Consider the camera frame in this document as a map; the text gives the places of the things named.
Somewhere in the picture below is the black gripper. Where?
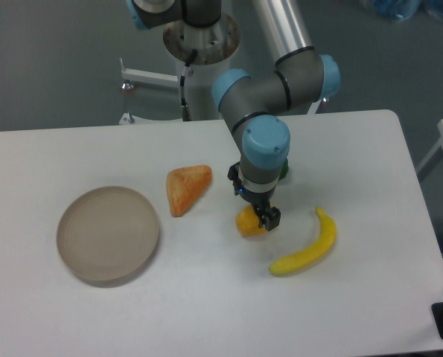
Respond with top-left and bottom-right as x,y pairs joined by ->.
227,162 -> 281,231

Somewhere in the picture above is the yellow bell pepper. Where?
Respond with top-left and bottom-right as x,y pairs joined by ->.
235,205 -> 267,237

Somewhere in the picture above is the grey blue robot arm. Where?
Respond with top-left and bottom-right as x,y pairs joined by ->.
121,1 -> 340,230

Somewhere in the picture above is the green bell pepper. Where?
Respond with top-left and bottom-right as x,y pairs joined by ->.
278,158 -> 289,180

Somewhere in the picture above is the orange triangular bread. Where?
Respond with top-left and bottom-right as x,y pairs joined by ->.
166,164 -> 212,217

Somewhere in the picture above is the yellow banana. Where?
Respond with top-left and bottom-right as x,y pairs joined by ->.
269,207 -> 337,277

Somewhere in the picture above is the beige round plate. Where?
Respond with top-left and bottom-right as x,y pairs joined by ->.
56,186 -> 160,287

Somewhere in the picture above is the blue plastic bag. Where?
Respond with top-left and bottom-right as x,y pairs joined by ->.
366,0 -> 421,22

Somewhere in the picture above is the black cable with connector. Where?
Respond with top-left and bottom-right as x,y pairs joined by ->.
179,49 -> 198,122

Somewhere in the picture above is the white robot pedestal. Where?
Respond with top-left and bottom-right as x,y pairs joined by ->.
118,13 -> 243,126

